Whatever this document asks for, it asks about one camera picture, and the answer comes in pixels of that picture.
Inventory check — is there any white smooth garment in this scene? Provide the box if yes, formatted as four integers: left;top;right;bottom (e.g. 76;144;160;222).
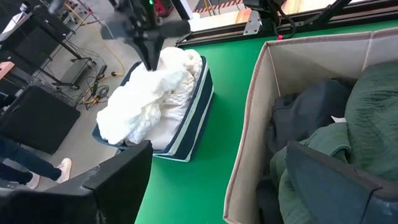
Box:
95;46;195;146

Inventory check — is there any green table mat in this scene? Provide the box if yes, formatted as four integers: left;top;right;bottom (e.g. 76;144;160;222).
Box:
135;19;398;224

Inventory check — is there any yellow floor cable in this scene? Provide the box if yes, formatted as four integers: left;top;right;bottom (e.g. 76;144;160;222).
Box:
81;46;126;105

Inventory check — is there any grey base plate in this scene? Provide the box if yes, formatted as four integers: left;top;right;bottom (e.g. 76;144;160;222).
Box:
51;57;97;90

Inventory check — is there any dark navy garment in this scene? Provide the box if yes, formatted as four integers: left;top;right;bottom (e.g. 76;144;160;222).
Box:
266;78;355;155

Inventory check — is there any dark green garment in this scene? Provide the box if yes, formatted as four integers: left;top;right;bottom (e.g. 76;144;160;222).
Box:
269;60;398;224

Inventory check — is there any white textured garment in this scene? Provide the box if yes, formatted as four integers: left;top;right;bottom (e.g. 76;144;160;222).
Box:
126;49;205;151

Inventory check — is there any person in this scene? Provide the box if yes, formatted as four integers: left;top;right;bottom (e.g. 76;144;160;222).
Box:
0;93;73;190

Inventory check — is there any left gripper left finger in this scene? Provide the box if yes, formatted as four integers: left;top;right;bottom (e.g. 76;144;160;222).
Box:
82;139;154;224

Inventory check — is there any black aluminium table frame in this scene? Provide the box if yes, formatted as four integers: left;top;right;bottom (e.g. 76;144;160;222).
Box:
175;0;398;48

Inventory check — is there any black side table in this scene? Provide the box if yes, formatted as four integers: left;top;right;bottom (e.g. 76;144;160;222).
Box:
0;86;81;155
0;4;94;91

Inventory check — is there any navy fabric bin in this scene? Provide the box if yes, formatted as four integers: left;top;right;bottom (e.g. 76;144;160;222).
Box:
91;55;215;163

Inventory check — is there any black garment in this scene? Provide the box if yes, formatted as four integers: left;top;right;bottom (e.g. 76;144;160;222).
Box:
255;179;285;224

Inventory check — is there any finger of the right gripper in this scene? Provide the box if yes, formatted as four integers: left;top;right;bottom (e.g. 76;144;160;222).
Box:
149;37;165;71
134;40;152;70

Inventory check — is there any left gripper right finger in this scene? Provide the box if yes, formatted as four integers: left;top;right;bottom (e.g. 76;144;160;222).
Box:
284;141;383;224

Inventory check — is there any beige fabric bin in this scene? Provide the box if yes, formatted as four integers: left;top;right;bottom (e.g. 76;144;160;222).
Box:
222;27;398;224

